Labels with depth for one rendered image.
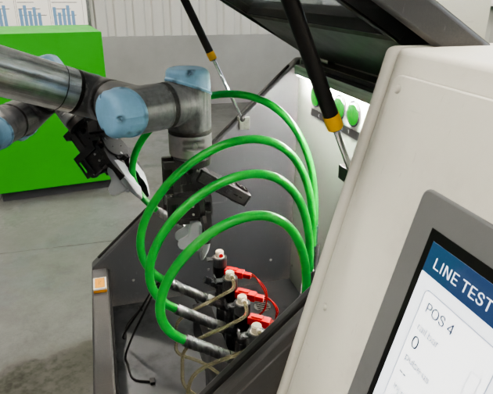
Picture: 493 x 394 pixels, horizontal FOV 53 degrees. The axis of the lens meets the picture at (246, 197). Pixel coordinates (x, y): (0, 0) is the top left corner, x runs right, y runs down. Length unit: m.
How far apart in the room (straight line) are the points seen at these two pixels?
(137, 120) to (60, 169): 3.59
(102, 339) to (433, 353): 0.76
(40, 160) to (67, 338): 1.98
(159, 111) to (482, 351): 0.56
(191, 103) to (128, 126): 0.12
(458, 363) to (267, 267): 1.03
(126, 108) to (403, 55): 0.40
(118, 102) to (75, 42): 3.40
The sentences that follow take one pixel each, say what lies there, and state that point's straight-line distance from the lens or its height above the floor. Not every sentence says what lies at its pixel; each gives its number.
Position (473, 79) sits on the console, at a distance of 0.45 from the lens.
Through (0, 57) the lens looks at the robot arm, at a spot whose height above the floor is 1.51.
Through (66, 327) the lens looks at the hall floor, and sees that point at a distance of 2.76.
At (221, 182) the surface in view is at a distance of 0.73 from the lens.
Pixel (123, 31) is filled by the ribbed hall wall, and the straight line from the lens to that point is 7.35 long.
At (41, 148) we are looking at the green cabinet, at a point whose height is 0.43.
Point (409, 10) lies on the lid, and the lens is 0.55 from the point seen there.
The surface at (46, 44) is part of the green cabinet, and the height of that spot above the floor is 1.22.
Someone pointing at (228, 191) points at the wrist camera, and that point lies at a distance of 0.90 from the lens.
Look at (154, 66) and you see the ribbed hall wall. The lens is 7.41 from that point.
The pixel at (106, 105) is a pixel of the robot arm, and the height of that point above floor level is 1.44.
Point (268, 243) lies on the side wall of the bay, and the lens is 1.37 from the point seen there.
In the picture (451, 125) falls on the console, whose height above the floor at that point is 1.50.
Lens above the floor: 1.60
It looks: 23 degrees down
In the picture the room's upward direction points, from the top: straight up
